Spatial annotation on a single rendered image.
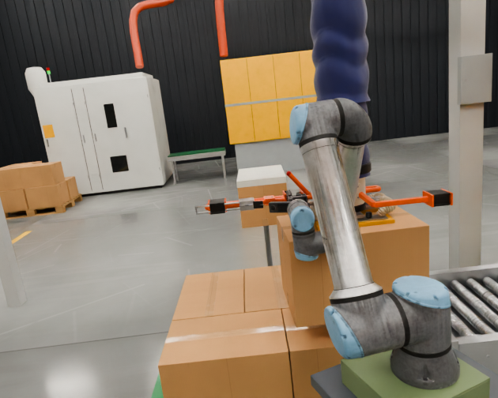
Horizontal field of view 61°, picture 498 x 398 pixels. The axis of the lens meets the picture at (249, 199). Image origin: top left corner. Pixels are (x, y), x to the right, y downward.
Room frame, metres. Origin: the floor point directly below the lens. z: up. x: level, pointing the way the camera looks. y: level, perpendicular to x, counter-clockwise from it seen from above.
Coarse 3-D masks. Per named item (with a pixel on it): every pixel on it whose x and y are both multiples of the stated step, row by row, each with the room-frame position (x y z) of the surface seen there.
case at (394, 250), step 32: (288, 224) 1.88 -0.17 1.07; (384, 224) 1.74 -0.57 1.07; (416, 224) 1.70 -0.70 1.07; (288, 256) 1.71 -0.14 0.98; (320, 256) 1.65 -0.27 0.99; (384, 256) 1.66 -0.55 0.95; (416, 256) 1.67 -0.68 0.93; (288, 288) 1.81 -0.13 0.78; (320, 288) 1.65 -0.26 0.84; (384, 288) 1.66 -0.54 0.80; (320, 320) 1.65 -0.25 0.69
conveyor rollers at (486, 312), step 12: (456, 288) 2.08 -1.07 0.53; (480, 288) 2.03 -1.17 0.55; (492, 288) 2.05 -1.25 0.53; (456, 300) 1.94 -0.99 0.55; (468, 300) 1.96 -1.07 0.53; (480, 300) 1.91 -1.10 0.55; (492, 300) 1.91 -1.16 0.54; (468, 312) 1.82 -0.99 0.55; (480, 312) 1.85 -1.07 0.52; (492, 312) 1.79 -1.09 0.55; (456, 324) 1.74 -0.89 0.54; (480, 324) 1.71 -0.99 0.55; (492, 324) 1.74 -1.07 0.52
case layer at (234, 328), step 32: (192, 288) 2.45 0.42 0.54; (224, 288) 2.40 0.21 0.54; (256, 288) 2.35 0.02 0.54; (192, 320) 2.05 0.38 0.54; (224, 320) 2.01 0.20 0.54; (256, 320) 1.98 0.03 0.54; (288, 320) 1.94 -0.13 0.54; (192, 352) 1.75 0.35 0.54; (224, 352) 1.72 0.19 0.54; (256, 352) 1.69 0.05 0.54; (288, 352) 1.67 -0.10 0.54; (320, 352) 1.67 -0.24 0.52; (192, 384) 1.68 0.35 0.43; (224, 384) 1.68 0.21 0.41; (256, 384) 1.67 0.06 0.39; (288, 384) 1.67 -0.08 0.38
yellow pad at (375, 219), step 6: (366, 216) 1.79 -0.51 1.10; (372, 216) 1.80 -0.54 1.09; (378, 216) 1.79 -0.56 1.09; (384, 216) 1.78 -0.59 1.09; (390, 216) 1.79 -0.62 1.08; (318, 222) 1.82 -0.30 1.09; (360, 222) 1.75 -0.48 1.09; (366, 222) 1.74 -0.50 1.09; (372, 222) 1.74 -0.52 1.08; (378, 222) 1.74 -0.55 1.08; (384, 222) 1.74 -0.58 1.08; (390, 222) 1.74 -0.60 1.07; (318, 228) 1.74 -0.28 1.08
